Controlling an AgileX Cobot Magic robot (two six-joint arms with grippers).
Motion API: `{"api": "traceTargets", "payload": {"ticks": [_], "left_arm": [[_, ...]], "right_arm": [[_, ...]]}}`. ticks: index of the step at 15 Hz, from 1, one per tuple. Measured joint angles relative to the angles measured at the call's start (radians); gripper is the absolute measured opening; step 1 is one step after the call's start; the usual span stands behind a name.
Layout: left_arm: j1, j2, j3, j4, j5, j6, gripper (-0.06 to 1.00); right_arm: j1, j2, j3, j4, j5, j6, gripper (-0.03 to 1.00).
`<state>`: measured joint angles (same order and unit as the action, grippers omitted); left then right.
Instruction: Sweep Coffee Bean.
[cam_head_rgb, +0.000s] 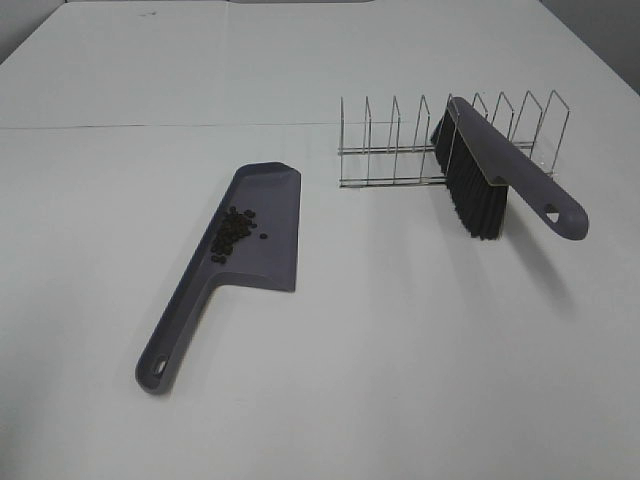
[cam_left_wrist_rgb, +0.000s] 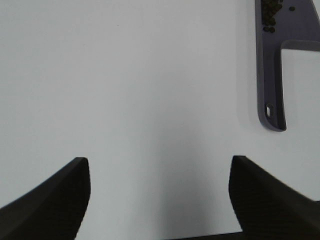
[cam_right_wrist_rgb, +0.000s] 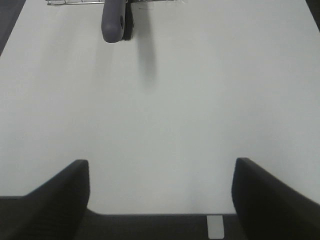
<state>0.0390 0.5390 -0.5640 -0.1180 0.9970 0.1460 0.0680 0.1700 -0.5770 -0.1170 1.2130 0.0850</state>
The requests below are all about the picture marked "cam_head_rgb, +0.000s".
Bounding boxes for grey hand brush black bristles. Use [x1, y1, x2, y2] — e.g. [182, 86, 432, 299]
[431, 96, 589, 241]

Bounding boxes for chrome wire divider rack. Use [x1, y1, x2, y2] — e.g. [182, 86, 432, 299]
[337, 90, 571, 188]

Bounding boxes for pile of coffee beans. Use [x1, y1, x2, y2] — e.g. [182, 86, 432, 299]
[210, 206, 258, 265]

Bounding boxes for grey plastic dustpan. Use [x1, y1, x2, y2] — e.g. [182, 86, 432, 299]
[135, 162, 301, 395]

